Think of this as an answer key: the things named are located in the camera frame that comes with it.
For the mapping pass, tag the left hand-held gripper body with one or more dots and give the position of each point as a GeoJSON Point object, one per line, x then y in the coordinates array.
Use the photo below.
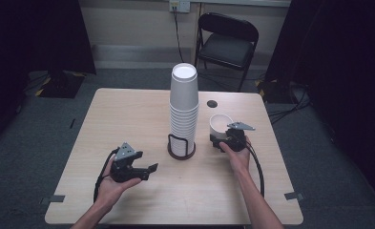
{"type": "Point", "coordinates": [123, 168]}

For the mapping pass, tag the black curtain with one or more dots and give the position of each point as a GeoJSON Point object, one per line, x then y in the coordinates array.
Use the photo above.
{"type": "Point", "coordinates": [32, 38]}
{"type": "Point", "coordinates": [344, 63]}

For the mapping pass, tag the person's left hand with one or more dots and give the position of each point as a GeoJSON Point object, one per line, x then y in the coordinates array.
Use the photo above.
{"type": "Point", "coordinates": [112, 189]}

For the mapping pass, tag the person's right hand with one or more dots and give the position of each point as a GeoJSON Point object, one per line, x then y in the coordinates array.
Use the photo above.
{"type": "Point", "coordinates": [239, 159]}

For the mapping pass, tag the black stand base yellow tape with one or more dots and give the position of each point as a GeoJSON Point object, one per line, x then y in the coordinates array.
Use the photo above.
{"type": "Point", "coordinates": [61, 84]}

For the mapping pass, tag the black folding chair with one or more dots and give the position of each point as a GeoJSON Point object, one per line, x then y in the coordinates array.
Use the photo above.
{"type": "Point", "coordinates": [226, 47]}

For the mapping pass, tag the single white paper cup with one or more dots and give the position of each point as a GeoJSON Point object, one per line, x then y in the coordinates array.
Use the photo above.
{"type": "Point", "coordinates": [218, 125]}

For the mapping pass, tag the stack of white paper cups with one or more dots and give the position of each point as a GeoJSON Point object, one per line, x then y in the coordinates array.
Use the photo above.
{"type": "Point", "coordinates": [184, 95]}

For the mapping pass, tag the black round table grommet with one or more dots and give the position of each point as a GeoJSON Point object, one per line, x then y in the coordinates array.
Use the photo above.
{"type": "Point", "coordinates": [212, 103]}

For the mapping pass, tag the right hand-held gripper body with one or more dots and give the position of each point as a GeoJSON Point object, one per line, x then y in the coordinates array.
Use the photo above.
{"type": "Point", "coordinates": [237, 138]}

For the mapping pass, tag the grey tape strip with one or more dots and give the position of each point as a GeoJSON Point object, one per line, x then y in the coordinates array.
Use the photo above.
{"type": "Point", "coordinates": [52, 199]}
{"type": "Point", "coordinates": [294, 196]}

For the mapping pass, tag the white wall outlet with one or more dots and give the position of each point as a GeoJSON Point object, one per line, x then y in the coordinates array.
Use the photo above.
{"type": "Point", "coordinates": [179, 5]}

